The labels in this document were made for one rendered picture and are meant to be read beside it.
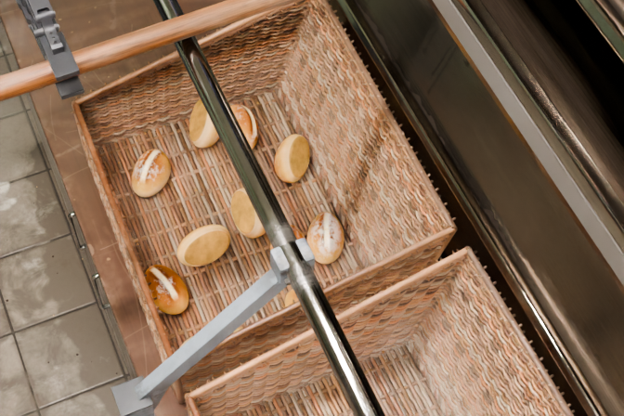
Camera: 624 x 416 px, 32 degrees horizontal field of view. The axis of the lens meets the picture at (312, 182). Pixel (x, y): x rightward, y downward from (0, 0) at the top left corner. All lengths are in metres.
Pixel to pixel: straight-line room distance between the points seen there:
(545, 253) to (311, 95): 0.67
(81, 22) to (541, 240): 1.15
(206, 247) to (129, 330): 0.19
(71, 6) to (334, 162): 0.69
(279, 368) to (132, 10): 0.91
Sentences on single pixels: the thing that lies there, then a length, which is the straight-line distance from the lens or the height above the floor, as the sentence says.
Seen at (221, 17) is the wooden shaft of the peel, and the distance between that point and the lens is 1.42.
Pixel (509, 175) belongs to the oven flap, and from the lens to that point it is 1.52.
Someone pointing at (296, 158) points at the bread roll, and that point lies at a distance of 1.96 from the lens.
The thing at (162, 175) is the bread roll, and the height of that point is 0.63.
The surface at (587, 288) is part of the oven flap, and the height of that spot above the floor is 1.03.
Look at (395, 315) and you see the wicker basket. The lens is 1.73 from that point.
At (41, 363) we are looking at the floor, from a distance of 2.52.
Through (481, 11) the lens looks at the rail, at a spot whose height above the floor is 1.44.
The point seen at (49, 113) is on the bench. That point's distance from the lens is 2.14.
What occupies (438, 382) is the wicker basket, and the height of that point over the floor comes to 0.60.
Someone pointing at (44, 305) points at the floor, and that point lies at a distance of 2.58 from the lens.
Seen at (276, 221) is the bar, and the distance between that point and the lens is 1.27.
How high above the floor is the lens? 2.26
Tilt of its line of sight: 57 degrees down
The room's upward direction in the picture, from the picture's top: 3 degrees clockwise
